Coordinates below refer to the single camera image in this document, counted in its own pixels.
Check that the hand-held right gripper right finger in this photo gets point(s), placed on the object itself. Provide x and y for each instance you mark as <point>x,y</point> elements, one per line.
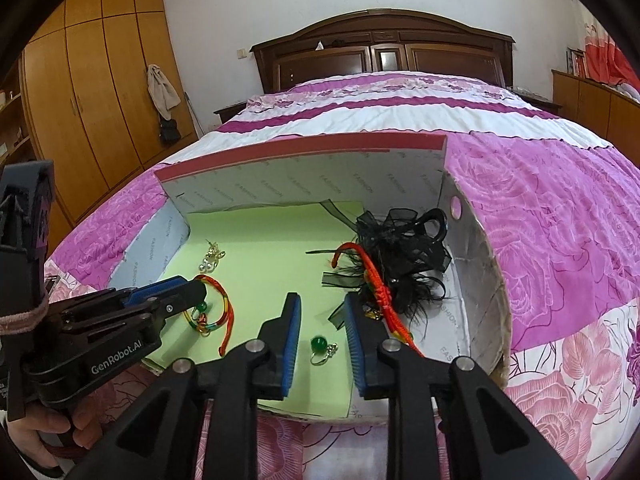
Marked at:
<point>357,345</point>

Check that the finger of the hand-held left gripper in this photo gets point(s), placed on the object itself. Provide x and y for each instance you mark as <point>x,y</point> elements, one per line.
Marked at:
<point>155,287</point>
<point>177,302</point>

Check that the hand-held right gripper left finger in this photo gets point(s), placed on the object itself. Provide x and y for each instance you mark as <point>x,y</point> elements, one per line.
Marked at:
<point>290,345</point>

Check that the green bead earring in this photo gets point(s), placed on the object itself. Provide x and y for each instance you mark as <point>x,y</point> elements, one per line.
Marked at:
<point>318,345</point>

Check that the gold pearl earring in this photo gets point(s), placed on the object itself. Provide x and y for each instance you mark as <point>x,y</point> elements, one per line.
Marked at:
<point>214,252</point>

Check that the black ribbon hair claw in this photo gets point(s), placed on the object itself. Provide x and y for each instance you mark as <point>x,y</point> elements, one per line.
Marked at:
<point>400,250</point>

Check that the pink cardboard box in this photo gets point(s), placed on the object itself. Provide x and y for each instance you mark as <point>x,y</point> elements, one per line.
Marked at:
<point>300,180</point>

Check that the person's left hand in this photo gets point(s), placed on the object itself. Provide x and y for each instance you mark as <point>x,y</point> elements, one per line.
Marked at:
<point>35,432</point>

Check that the light green paper sheet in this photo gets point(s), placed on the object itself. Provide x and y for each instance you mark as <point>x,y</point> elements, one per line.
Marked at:
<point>270,260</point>

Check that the black hanging bag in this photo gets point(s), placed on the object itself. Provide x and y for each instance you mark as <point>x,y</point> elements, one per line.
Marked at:
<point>170,132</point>

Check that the dark wooden nightstand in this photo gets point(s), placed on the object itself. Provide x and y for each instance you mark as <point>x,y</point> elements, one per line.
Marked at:
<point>235,111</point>
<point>537,101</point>

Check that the beige hanging towel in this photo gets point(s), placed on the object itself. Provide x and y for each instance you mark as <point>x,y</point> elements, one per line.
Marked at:
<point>162,90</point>

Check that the wooden wardrobe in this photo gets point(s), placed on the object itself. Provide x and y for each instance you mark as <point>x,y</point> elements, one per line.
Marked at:
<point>100,85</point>

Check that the dark wooden headboard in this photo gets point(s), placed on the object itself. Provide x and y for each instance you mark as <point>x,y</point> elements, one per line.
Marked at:
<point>380,30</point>

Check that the wooden low cabinet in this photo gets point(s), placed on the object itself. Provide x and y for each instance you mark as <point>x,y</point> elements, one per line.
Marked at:
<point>595,105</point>

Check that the row of books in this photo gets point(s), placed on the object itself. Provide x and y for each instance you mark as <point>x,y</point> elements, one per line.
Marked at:
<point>575,62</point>

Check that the cream and orange curtain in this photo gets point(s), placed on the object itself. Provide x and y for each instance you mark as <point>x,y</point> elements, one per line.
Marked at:
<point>610,60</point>

